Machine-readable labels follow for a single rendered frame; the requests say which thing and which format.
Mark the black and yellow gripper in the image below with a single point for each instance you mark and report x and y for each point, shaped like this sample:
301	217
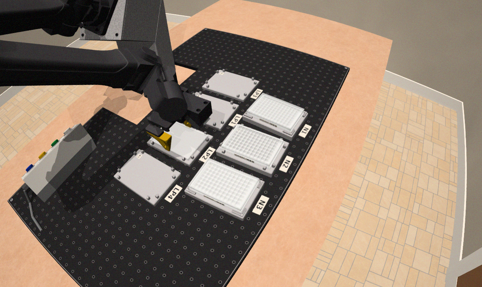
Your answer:
157	133

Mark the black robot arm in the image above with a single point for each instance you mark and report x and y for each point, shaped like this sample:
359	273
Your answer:
139	70

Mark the grey control panel with coloured buttons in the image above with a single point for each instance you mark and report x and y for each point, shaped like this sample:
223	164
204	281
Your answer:
55	165

